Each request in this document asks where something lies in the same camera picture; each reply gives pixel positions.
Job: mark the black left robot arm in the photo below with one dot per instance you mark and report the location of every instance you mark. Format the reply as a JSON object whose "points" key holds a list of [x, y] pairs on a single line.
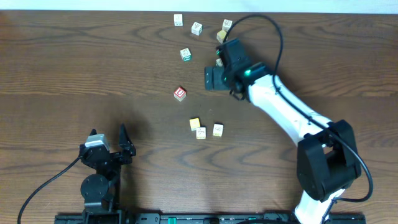
{"points": [[101, 191]]}

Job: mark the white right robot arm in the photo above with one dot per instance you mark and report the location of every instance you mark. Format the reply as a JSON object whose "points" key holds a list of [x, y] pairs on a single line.
{"points": [[327, 157]]}

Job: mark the white block top left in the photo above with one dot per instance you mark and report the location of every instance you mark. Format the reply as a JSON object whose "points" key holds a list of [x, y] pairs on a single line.
{"points": [[178, 20]]}

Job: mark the white block yellow side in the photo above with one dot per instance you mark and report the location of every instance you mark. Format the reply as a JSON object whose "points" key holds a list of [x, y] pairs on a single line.
{"points": [[218, 130]]}

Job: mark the yellow topped block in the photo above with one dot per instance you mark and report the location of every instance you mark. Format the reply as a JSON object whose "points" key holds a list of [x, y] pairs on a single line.
{"points": [[221, 36]]}

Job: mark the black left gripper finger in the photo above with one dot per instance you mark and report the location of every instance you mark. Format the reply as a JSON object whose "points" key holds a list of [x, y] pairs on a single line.
{"points": [[93, 132], [124, 140]]}

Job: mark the white patterned block top right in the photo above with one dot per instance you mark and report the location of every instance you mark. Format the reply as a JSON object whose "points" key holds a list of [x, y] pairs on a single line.
{"points": [[227, 25]]}

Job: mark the white block blue letter T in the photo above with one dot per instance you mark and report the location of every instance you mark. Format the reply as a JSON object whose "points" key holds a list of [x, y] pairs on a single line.
{"points": [[219, 62]]}

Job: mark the white block teal side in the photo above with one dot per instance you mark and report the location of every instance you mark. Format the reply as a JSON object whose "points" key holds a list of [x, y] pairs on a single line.
{"points": [[185, 54]]}

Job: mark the white block yellow edge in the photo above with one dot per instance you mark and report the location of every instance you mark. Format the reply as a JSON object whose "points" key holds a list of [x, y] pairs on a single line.
{"points": [[201, 133]]}

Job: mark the white block tilted top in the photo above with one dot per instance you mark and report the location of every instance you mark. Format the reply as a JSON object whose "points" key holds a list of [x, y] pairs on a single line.
{"points": [[196, 28]]}

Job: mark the plain yellow block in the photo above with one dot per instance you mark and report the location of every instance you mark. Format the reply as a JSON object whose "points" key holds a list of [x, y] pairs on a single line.
{"points": [[194, 123]]}

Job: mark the red letter U block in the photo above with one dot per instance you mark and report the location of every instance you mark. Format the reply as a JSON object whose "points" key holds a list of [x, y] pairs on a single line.
{"points": [[180, 94]]}

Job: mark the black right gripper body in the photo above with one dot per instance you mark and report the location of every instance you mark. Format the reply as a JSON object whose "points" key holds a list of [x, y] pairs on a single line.
{"points": [[220, 79]]}

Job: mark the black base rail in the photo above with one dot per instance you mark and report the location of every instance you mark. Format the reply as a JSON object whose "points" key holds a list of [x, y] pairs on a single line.
{"points": [[155, 218]]}

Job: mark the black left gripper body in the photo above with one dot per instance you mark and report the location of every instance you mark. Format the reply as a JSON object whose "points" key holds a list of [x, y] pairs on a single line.
{"points": [[112, 156]]}

